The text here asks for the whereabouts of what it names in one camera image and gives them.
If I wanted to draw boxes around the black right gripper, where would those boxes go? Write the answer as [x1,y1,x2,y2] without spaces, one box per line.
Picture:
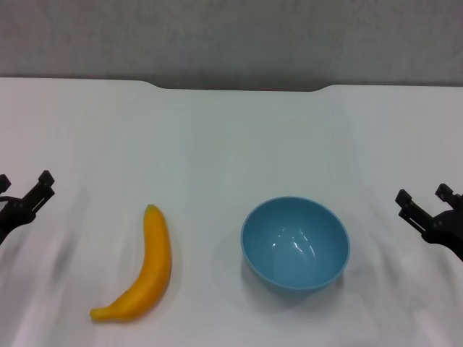
[395,183,463,261]

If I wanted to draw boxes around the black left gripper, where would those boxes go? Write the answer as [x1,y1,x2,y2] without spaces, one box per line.
[0,170,56,247]

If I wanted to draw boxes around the blue bowl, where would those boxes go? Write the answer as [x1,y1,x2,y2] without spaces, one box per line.
[240,196,351,292]

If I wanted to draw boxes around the yellow banana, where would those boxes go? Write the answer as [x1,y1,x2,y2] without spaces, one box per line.
[89,204,173,322]

